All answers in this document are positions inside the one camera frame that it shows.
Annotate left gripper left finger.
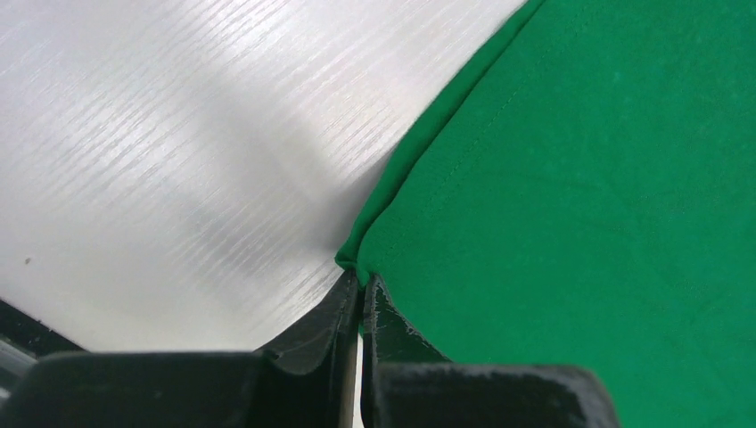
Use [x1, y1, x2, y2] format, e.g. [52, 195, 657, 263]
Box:
[1, 272, 361, 427]

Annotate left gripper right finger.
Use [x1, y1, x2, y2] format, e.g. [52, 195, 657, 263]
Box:
[360, 276, 620, 427]

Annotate green t shirt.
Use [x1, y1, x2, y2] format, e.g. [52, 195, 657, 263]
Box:
[336, 1, 755, 427]

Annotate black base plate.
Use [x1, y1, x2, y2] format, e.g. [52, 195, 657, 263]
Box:
[1, 300, 84, 358]

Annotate aluminium frame rail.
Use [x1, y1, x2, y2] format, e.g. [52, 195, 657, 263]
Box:
[1, 340, 37, 393]

